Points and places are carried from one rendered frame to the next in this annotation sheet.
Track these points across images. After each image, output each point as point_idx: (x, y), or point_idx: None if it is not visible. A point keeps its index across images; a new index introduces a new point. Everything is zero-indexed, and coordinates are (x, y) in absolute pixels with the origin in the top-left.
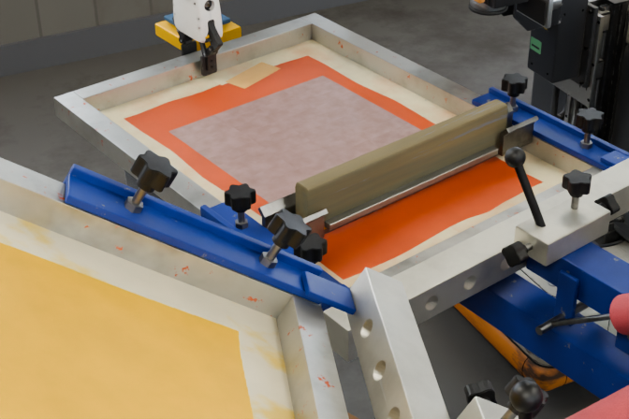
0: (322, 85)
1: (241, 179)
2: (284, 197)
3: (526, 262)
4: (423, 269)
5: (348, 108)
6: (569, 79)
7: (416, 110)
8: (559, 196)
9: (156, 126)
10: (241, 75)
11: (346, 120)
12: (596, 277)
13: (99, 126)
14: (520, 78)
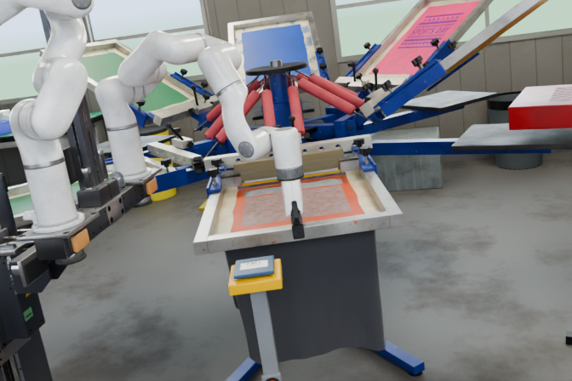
0: (250, 222)
1: (341, 192)
2: (346, 157)
3: None
4: (333, 140)
5: (257, 211)
6: (14, 340)
7: (232, 207)
8: None
9: (355, 213)
10: None
11: (266, 207)
12: None
13: (389, 198)
14: (210, 168)
